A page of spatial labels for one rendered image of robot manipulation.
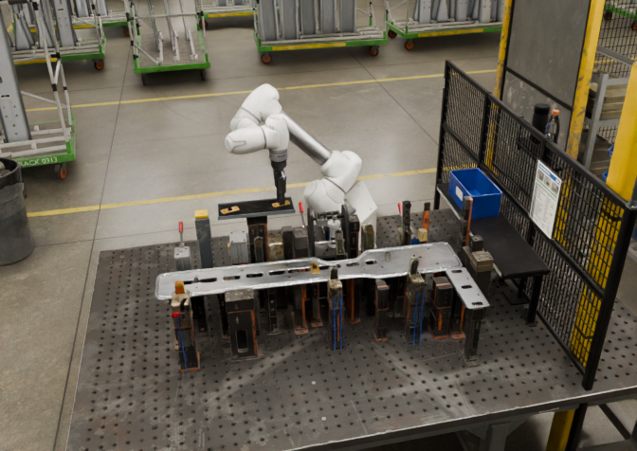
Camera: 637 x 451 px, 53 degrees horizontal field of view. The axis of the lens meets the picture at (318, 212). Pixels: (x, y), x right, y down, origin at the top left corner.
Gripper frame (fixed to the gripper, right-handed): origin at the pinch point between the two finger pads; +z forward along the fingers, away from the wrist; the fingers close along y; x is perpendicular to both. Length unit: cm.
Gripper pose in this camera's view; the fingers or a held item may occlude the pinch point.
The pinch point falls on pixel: (281, 196)
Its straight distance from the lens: 306.6
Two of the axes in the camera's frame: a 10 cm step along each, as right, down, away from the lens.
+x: 9.2, -2.1, 3.3
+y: 3.9, 4.4, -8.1
